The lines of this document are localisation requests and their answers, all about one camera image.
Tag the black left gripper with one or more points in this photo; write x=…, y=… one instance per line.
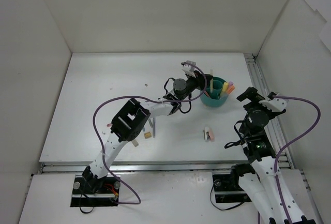
x=202, y=81

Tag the fat yellow highlighter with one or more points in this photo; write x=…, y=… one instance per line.
x=224, y=89

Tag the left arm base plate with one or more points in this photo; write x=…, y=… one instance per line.
x=106, y=193

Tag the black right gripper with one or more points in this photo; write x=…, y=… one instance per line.
x=249, y=96

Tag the aluminium right rail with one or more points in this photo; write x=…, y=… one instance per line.
x=273, y=129

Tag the yellow eraser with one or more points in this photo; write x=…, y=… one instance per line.
x=147, y=135

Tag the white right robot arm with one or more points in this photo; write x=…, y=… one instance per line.
x=260, y=178

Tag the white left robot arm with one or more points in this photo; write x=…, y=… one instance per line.
x=130, y=120

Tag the teal round desk organizer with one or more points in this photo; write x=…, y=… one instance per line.
x=216, y=101

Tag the small white pink stapler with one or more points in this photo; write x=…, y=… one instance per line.
x=208, y=134

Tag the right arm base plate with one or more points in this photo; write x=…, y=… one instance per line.
x=226, y=191

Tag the yellow slim highlighter pen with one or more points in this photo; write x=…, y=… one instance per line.
x=211, y=83

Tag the purple slim highlighter pen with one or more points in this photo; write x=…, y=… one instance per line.
x=154, y=127

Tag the orange capped clear highlighter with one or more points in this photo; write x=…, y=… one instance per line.
x=230, y=89

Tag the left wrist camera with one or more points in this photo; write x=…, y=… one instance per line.
x=188, y=68

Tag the dirty white eraser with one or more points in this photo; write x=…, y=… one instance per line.
x=135, y=143

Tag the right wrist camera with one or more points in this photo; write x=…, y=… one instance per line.
x=274, y=103

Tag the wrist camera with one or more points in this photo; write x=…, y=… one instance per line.
x=274, y=103
x=188, y=68

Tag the aluminium rail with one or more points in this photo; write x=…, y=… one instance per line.
x=142, y=167
x=273, y=129

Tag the aluminium front rail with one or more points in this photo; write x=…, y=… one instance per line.
x=142, y=167

